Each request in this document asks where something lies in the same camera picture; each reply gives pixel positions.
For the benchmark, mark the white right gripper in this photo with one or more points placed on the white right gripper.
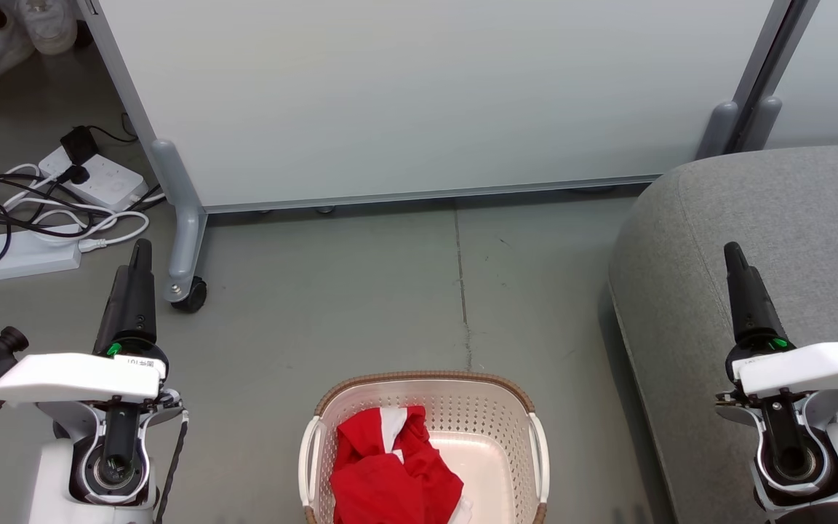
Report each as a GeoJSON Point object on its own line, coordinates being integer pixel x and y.
{"type": "Point", "coordinates": [812, 370]}

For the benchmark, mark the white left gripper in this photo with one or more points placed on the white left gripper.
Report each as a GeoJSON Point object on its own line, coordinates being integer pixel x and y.
{"type": "Point", "coordinates": [70, 378]}

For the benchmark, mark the red garment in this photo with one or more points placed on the red garment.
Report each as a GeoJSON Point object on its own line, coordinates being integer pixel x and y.
{"type": "Point", "coordinates": [382, 480]}

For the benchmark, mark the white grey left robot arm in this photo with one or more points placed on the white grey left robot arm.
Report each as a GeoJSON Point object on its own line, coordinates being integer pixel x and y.
{"type": "Point", "coordinates": [55, 473]}

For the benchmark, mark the grey fabric sofa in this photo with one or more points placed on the grey fabric sofa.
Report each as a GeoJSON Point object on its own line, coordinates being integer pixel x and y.
{"type": "Point", "coordinates": [681, 291]}

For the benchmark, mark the black caster wheel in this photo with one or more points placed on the black caster wheel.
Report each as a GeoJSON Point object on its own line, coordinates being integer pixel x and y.
{"type": "Point", "coordinates": [192, 297]}

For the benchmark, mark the grey partition leg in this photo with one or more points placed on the grey partition leg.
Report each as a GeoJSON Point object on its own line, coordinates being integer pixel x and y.
{"type": "Point", "coordinates": [717, 131]}
{"type": "Point", "coordinates": [762, 124]}
{"type": "Point", "coordinates": [180, 218]}

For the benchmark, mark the white square power strip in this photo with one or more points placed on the white square power strip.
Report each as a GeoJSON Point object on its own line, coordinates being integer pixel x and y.
{"type": "Point", "coordinates": [110, 185]}

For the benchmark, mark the black power adapter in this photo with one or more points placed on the black power adapter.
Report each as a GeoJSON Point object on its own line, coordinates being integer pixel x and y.
{"type": "Point", "coordinates": [79, 144]}

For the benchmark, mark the white partition panel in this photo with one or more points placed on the white partition panel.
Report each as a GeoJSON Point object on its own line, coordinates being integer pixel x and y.
{"type": "Point", "coordinates": [833, 65]}
{"type": "Point", "coordinates": [419, 94]}

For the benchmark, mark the white perforated laundry basket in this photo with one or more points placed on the white perforated laundry basket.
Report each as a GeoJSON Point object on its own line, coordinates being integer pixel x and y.
{"type": "Point", "coordinates": [477, 437]}

